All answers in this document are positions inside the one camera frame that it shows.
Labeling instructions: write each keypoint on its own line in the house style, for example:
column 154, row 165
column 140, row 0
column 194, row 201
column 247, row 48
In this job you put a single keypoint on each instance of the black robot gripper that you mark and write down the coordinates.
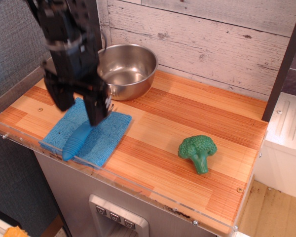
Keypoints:
column 73, row 69

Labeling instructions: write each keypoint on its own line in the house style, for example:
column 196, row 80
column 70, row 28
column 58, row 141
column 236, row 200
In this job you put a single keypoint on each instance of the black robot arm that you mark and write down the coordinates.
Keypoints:
column 72, row 36

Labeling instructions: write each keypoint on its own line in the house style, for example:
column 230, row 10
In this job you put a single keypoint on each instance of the blue knitted napkin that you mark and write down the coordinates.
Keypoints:
column 101, row 140

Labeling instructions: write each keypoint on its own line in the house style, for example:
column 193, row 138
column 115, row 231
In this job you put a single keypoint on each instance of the stainless steel bowl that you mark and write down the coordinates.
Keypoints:
column 128, row 69

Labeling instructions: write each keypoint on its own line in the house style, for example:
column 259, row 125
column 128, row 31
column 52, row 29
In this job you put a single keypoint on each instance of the clear acrylic table guard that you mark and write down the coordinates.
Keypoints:
column 136, row 148

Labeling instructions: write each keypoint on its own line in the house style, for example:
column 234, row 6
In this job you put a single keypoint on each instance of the silver toy fridge cabinet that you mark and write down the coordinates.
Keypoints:
column 72, row 188

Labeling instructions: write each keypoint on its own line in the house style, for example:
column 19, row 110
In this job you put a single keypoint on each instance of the grey water dispenser panel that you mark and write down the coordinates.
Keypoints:
column 112, row 220

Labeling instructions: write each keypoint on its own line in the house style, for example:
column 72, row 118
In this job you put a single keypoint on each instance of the green toy broccoli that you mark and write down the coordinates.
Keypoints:
column 197, row 149

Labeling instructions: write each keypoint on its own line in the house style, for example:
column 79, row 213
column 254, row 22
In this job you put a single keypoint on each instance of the orange object bottom left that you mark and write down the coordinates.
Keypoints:
column 15, row 232

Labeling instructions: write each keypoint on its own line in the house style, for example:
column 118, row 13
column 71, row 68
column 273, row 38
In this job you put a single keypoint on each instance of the white toy sink unit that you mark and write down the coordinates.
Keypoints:
column 276, row 164

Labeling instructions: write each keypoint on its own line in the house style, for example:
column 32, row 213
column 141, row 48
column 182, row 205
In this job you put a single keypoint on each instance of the dark wooden post right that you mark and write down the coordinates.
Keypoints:
column 281, row 76

